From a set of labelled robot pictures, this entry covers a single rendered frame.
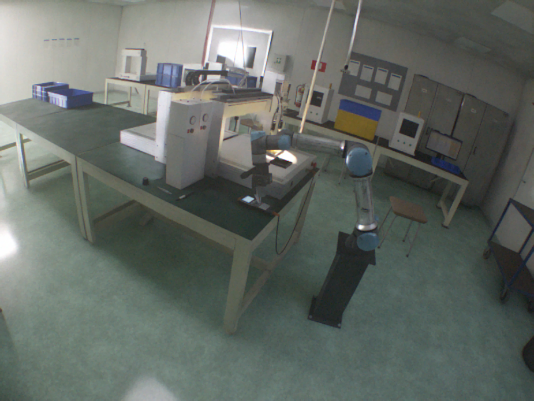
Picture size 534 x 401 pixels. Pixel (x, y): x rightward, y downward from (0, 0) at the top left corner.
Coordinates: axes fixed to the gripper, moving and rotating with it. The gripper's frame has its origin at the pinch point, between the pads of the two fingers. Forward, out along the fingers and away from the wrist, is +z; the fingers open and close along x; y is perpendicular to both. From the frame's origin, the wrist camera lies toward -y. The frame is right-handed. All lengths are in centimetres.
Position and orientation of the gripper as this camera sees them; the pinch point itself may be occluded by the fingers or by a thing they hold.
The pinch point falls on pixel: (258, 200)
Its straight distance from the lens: 149.4
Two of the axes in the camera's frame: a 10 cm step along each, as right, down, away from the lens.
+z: 0.4, 9.3, 3.6
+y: 8.8, 1.3, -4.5
